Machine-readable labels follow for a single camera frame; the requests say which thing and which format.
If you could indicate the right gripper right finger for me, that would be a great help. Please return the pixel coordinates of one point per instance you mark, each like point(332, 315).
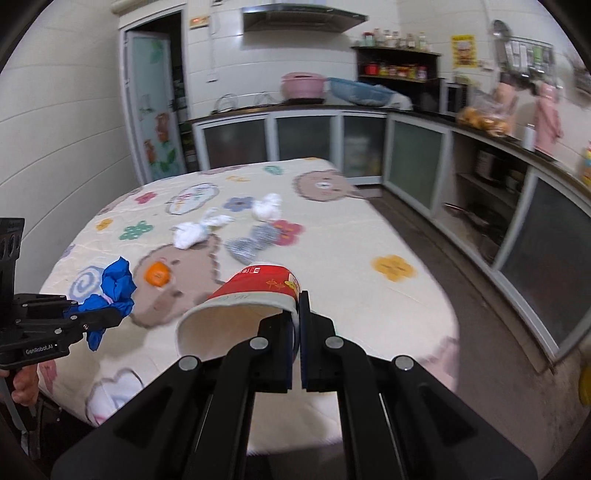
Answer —
point(398, 421)

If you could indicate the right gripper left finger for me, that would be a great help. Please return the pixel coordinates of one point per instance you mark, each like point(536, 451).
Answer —
point(193, 421)

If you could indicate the red paper noodle cup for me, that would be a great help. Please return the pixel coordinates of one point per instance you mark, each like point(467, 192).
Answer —
point(232, 314)

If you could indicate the orange bottle cap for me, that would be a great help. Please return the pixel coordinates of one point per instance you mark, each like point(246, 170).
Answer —
point(157, 274)

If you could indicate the white tissue bundle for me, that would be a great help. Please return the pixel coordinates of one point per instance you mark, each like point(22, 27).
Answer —
point(188, 234)
point(268, 209)

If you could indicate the grey silver mesh bundle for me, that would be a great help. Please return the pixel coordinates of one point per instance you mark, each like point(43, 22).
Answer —
point(246, 249)

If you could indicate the kitchen counter cabinets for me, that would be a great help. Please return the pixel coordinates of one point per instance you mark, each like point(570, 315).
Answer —
point(517, 215)

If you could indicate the person's left hand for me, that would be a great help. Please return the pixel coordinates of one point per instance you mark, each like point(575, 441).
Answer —
point(26, 386)

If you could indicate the cartoon print table cloth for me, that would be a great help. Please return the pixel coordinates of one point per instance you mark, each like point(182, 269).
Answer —
point(356, 268)

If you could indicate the flower painted glass door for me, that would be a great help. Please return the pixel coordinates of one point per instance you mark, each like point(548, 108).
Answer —
point(150, 98)

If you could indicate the bag of buns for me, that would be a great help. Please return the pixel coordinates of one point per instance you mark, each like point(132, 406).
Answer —
point(485, 113)

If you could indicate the microwave oven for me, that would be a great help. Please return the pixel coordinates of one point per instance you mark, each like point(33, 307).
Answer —
point(454, 97)

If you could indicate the blue plastic basket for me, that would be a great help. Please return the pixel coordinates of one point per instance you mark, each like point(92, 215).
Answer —
point(359, 93)

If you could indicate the black spice shelf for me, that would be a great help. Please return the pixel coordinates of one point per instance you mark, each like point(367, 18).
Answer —
point(410, 72)

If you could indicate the pink pot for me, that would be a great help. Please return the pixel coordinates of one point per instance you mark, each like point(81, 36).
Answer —
point(303, 86)

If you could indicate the range hood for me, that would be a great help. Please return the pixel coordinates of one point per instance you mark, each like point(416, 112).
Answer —
point(306, 17)

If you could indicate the yellow wall poster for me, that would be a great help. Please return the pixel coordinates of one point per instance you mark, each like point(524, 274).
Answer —
point(464, 51)

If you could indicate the wall utensil rack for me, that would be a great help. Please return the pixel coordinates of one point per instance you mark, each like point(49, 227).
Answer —
point(525, 60)

